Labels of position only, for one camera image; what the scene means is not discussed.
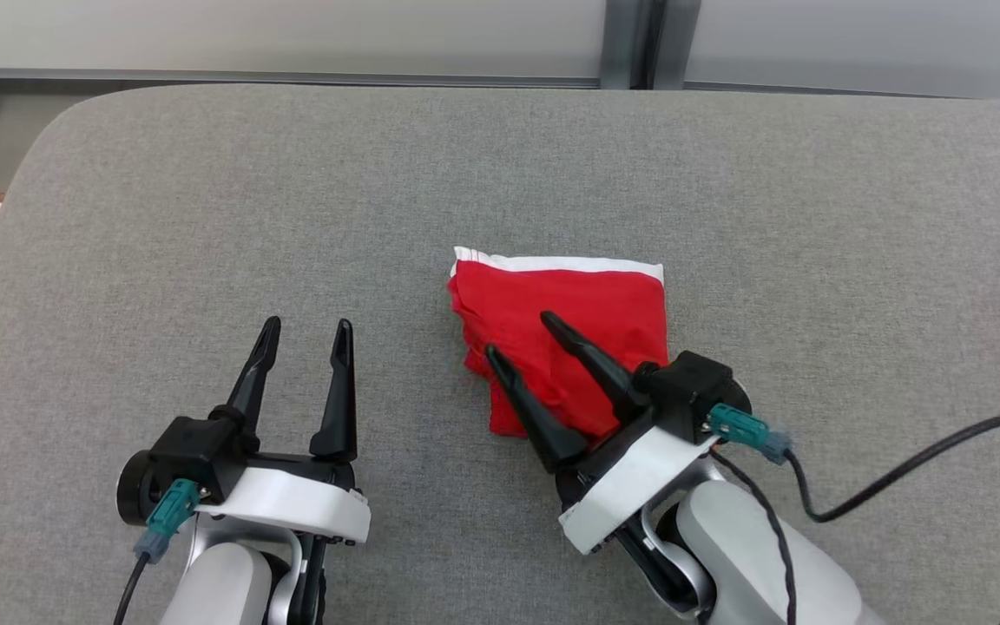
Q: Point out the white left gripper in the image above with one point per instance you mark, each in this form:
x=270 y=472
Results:
x=300 y=503

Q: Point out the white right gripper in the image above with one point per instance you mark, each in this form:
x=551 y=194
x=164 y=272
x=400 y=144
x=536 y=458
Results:
x=630 y=482

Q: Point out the red Bulls 23 garment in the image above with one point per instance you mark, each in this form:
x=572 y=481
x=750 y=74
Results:
x=595 y=304

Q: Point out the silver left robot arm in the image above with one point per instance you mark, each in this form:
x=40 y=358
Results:
x=222 y=582

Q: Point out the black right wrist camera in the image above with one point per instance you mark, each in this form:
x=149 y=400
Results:
x=691 y=391

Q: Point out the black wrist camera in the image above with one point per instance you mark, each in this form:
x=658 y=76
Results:
x=196 y=456
x=691 y=391

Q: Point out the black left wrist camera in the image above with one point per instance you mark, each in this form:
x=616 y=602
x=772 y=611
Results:
x=196 y=456

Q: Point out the teal right camera connector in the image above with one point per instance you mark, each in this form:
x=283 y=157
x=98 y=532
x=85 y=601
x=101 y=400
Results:
x=743 y=427

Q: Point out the teal camera connector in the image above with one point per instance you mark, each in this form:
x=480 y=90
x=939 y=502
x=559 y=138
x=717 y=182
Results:
x=170 y=516
x=743 y=427

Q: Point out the teal left camera connector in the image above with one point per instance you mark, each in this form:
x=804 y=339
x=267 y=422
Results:
x=170 y=516

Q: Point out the grey wall base rail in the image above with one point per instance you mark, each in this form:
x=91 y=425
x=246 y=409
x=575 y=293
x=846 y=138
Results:
x=292 y=79

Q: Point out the grey partition post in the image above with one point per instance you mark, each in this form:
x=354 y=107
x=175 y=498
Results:
x=639 y=43

